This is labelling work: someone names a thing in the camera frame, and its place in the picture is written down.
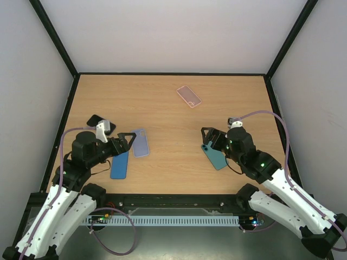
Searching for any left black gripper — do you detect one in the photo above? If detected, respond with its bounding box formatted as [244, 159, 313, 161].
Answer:
[87, 133, 136, 167]

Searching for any black frame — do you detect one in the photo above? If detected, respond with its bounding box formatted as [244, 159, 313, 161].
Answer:
[0, 0, 347, 260]

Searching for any black phone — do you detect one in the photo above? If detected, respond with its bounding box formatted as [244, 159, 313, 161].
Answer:
[86, 114, 116, 136]

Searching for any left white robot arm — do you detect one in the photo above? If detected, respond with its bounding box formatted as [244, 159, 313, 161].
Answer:
[2, 127, 136, 259]

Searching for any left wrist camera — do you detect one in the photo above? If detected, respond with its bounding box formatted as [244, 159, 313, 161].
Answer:
[95, 120, 111, 143]

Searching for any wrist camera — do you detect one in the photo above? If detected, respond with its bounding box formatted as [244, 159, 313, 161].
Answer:
[227, 117, 243, 129]
[95, 120, 111, 143]

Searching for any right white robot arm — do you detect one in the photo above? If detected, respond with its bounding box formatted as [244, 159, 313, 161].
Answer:
[201, 126, 346, 258]

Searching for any blue phone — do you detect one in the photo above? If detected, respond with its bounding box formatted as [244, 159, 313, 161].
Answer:
[110, 151, 128, 180]

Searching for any pink phone case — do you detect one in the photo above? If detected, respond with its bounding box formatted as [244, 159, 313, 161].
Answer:
[176, 85, 202, 108]

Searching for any lavender phone case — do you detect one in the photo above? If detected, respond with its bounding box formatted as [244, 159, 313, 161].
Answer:
[132, 128, 150, 158]

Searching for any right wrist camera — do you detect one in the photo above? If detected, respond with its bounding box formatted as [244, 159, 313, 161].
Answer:
[227, 117, 243, 129]

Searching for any light blue cable duct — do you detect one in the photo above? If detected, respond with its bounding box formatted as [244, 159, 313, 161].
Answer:
[81, 216, 239, 227]

